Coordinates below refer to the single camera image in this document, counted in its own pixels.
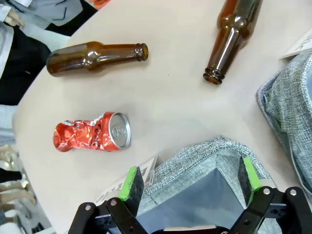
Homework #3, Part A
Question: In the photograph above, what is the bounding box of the white Plastic label sign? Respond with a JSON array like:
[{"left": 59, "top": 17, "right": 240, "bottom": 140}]
[{"left": 279, "top": 23, "right": 312, "bottom": 60}]

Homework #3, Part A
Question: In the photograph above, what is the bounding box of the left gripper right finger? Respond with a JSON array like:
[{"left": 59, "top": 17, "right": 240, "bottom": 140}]
[{"left": 229, "top": 156, "right": 310, "bottom": 234}]

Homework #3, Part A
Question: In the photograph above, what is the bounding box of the brown glass beer bottle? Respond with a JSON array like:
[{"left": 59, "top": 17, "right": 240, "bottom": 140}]
[
  {"left": 46, "top": 41, "right": 149, "bottom": 78},
  {"left": 202, "top": 0, "right": 264, "bottom": 86}
]

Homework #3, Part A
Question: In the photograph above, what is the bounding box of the white Bottle label sign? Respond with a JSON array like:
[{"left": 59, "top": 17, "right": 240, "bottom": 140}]
[{"left": 94, "top": 153, "right": 160, "bottom": 207}]

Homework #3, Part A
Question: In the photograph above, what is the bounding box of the crushed red soda can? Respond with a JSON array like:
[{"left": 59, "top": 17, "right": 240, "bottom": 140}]
[{"left": 53, "top": 111, "right": 132, "bottom": 152}]

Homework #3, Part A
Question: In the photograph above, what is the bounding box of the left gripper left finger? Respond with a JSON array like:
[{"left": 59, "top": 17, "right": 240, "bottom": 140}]
[{"left": 68, "top": 166, "right": 147, "bottom": 234}]

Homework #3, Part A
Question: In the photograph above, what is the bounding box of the grey fabric bottle basket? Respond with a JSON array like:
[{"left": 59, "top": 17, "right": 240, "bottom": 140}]
[{"left": 135, "top": 136, "right": 285, "bottom": 234}]

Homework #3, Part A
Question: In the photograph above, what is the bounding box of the grey fabric plastic basket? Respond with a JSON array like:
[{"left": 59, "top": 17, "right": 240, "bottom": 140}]
[{"left": 255, "top": 52, "right": 312, "bottom": 195}]

